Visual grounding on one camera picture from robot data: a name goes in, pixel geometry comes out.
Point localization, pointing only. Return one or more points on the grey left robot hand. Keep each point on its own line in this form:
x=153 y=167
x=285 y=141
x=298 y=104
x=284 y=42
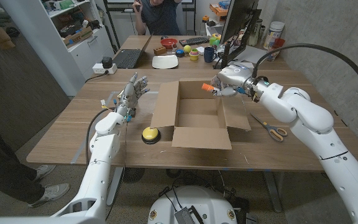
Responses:
x=130 y=96

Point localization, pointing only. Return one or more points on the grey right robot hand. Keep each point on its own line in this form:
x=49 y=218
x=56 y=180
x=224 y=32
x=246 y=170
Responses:
x=235 y=77

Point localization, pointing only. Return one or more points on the orange capped glue stick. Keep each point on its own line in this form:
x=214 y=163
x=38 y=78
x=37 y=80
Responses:
x=207 y=87

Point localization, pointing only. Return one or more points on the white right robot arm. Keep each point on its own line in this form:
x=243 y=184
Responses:
x=312 y=118

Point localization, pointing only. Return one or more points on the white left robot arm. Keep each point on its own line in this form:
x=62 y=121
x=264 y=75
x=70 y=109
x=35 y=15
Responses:
x=99 y=174

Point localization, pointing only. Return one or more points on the white paper sheet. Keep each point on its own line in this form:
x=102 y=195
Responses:
x=247 y=54

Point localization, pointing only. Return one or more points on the dark blue mug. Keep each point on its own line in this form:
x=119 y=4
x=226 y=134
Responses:
x=209 y=54

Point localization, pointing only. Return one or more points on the black laptop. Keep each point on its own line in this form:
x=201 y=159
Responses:
x=127 y=57

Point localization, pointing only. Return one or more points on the black power adapter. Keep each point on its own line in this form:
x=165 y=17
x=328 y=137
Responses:
x=107 y=62

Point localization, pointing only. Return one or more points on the green cup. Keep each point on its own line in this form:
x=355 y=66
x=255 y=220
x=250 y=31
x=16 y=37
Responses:
x=214 y=41

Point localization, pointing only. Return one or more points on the yellow push button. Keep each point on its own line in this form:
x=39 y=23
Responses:
x=150 y=133

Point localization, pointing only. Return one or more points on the white power strip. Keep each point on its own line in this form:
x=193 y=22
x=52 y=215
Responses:
x=97 y=69

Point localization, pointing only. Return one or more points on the colourful stacked cups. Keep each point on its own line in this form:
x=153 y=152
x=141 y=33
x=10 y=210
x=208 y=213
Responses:
x=194 y=55

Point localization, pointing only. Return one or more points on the white plate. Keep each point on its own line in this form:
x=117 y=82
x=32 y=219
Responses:
x=165 y=61

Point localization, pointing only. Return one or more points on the brown brick block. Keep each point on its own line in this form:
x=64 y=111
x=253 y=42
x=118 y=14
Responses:
x=159 y=51

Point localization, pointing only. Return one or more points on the black keyboard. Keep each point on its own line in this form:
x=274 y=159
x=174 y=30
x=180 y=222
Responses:
x=194 y=41

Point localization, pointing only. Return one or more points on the yellow ball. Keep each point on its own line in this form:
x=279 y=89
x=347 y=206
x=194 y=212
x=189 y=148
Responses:
x=187 y=48

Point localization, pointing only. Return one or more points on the black computer monitor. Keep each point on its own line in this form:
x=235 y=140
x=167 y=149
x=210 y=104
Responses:
x=238 y=18

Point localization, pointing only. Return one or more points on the blue round toy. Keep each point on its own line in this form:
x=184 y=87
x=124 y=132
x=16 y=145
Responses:
x=180 y=53

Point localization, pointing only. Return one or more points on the white canister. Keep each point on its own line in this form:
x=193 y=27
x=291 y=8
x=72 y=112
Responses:
x=273 y=31

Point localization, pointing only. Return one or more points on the white shelf cabinet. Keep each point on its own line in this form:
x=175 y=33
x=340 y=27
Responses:
x=82 y=53

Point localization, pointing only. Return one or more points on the red bowl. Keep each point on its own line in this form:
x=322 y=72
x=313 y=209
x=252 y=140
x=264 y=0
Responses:
x=169 y=43

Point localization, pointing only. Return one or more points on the open cardboard box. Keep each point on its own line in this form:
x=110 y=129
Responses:
x=200 y=138

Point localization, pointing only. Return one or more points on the orange box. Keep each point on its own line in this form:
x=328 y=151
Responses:
x=218 y=9

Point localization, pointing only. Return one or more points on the black round grille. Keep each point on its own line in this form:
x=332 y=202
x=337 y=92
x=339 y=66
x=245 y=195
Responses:
x=133 y=175

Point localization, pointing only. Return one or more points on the cardboard box on shelf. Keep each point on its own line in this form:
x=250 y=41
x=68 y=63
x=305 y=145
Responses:
x=78 y=37

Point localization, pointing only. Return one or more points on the seated person dark shirt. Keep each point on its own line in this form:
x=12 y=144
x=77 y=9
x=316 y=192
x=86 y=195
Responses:
x=160 y=17

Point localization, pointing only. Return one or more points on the grey table leg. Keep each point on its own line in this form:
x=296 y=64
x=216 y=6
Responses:
x=273 y=191
x=116 y=186

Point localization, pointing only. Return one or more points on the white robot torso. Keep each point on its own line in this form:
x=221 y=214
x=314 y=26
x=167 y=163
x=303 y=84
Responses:
x=194 y=199

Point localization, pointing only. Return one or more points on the grey finned module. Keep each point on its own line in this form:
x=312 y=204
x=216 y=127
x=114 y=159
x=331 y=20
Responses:
x=184 y=216

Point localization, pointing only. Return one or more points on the standing person black trousers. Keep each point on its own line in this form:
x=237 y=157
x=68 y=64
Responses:
x=5 y=174

